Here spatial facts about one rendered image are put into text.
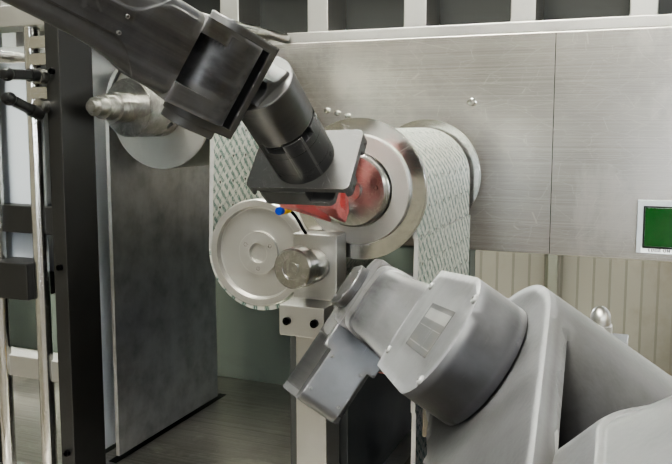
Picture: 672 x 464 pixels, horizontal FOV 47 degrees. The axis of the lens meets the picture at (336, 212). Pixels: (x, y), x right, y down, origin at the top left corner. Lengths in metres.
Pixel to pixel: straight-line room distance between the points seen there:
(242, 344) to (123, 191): 0.41
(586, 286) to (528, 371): 3.36
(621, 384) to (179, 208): 0.92
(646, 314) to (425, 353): 3.46
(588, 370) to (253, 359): 1.10
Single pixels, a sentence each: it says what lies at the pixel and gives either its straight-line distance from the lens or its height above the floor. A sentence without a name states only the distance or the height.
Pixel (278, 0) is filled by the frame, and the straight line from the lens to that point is 1.31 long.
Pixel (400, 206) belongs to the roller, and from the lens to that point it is 0.79.
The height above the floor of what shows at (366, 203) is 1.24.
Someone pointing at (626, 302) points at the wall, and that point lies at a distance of 3.63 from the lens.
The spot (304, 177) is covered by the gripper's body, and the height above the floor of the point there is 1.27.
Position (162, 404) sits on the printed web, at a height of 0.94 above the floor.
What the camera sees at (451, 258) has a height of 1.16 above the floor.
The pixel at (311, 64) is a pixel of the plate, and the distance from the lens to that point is 1.19.
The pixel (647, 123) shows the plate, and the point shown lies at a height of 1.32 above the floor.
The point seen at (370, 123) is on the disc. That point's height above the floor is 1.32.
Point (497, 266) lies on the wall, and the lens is 3.45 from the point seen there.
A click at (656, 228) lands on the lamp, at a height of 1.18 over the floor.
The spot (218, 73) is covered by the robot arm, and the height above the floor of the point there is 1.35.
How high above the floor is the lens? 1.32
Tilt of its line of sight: 6 degrees down
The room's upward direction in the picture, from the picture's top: straight up
